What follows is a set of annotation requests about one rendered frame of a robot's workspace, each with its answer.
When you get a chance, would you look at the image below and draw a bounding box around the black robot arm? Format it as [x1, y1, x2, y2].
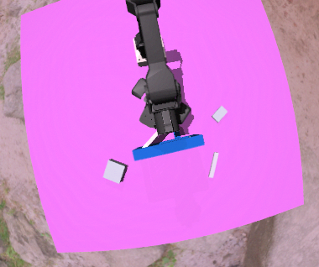
[125, 0, 182, 135]

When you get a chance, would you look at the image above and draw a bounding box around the white flat bar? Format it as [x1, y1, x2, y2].
[208, 152, 219, 178]

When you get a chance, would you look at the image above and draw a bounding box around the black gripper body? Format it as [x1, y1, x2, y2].
[131, 78, 191, 124]

